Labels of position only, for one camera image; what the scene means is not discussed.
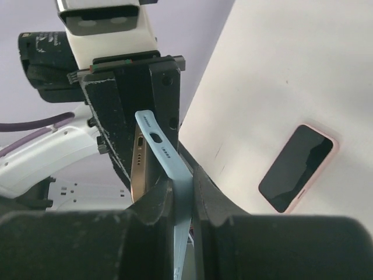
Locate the light blue phone case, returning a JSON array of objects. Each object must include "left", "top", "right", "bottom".
[{"left": 135, "top": 110, "right": 193, "bottom": 279}]

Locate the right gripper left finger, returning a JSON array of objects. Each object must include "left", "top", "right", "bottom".
[{"left": 1, "top": 179, "right": 174, "bottom": 279}]

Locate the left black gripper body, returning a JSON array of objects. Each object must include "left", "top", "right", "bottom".
[{"left": 17, "top": 30, "right": 186, "bottom": 104}]

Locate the phone in pink case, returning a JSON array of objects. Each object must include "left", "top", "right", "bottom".
[{"left": 258, "top": 124, "right": 339, "bottom": 214}]

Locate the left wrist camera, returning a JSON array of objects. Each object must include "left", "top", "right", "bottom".
[{"left": 55, "top": 0, "right": 158, "bottom": 69}]

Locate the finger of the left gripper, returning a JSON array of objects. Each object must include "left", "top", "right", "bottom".
[
  {"left": 149, "top": 57, "right": 181, "bottom": 149},
  {"left": 80, "top": 68, "right": 152, "bottom": 187}
]

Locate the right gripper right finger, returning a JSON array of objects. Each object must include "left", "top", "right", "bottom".
[{"left": 180, "top": 145, "right": 372, "bottom": 279}]

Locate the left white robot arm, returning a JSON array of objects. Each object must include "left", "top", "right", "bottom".
[{"left": 1, "top": 31, "right": 185, "bottom": 209}]

